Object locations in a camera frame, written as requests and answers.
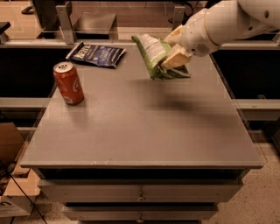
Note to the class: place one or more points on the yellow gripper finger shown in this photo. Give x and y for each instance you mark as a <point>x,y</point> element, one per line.
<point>175,36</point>
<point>176,57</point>

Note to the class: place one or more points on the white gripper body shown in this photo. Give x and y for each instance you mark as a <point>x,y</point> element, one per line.
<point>196,37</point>

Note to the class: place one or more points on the green jalapeno chip bag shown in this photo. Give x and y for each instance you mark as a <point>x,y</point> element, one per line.
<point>155,52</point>

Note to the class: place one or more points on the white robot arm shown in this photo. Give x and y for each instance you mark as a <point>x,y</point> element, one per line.
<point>242,19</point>

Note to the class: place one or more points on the blue chip bag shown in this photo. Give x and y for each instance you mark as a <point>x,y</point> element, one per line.
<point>95,55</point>

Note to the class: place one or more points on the orange soda can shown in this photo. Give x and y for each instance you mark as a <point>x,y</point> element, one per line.
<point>68,82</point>

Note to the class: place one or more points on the upper drawer knob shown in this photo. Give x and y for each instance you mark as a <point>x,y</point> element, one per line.
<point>140,196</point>

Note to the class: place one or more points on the drawer knob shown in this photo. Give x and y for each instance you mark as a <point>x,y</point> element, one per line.
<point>140,196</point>
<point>140,219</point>

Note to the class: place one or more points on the upper grey drawer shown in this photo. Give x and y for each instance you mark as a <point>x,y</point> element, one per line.
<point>93,191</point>

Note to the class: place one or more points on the grey drawer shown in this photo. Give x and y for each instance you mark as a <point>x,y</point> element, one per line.
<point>149,212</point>
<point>93,191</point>

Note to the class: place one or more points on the lower drawer knob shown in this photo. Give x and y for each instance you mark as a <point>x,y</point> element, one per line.
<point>140,219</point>

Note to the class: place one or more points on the lower grey drawer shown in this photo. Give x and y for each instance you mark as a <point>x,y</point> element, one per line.
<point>149,212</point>

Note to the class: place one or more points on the cardboard box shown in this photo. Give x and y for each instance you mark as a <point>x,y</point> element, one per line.
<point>18,185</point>

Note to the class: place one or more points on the right metal bracket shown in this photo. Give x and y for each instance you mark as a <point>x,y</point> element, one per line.
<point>178,16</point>

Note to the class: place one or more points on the metal bracket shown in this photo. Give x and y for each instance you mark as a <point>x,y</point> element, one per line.
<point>178,16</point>
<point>64,11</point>

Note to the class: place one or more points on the left metal bracket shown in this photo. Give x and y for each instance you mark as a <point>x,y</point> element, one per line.
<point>64,11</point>

